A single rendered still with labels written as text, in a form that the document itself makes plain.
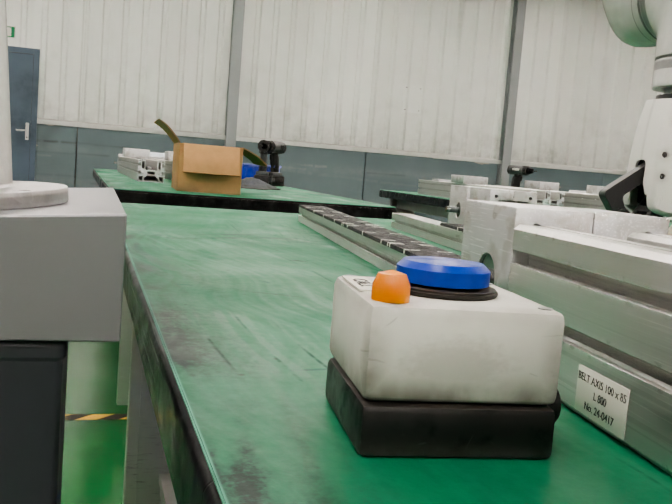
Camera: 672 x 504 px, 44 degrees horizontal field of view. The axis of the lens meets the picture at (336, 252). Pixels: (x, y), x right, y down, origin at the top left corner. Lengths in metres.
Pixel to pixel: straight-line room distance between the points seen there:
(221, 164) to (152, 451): 1.09
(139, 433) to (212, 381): 1.40
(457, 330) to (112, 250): 0.23
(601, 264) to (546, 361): 0.08
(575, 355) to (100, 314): 0.26
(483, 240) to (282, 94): 11.23
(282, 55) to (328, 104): 0.94
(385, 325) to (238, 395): 0.11
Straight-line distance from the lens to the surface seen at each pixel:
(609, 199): 0.74
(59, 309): 0.49
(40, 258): 0.48
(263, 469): 0.31
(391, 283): 0.31
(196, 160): 2.61
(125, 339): 2.64
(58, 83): 11.46
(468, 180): 4.31
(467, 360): 0.32
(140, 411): 1.80
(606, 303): 0.39
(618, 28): 0.84
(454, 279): 0.34
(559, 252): 0.44
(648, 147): 0.75
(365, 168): 12.05
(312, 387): 0.42
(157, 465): 1.84
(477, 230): 0.55
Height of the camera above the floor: 0.89
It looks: 6 degrees down
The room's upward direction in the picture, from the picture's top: 5 degrees clockwise
